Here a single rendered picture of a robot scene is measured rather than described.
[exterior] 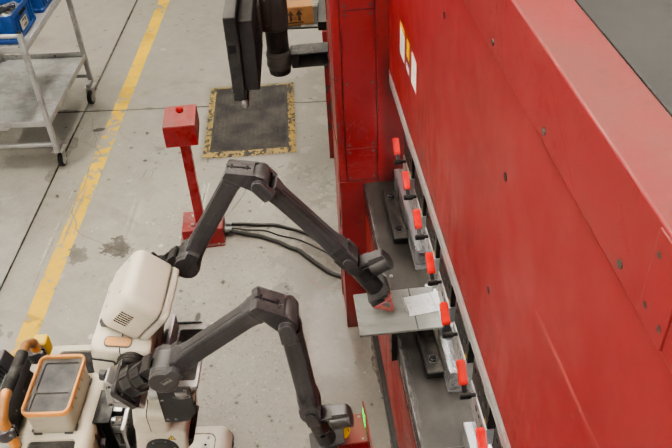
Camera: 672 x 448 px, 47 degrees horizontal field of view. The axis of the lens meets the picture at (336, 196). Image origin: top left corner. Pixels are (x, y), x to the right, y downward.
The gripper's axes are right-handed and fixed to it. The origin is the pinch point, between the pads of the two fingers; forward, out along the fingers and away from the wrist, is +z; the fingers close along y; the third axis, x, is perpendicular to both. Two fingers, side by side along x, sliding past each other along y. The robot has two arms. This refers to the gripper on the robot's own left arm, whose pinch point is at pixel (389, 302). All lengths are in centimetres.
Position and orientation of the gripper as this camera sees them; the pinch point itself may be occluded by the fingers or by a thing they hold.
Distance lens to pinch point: 252.2
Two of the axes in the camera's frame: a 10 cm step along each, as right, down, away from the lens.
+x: -8.3, 4.8, 2.7
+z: 5.5, 6.2, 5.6
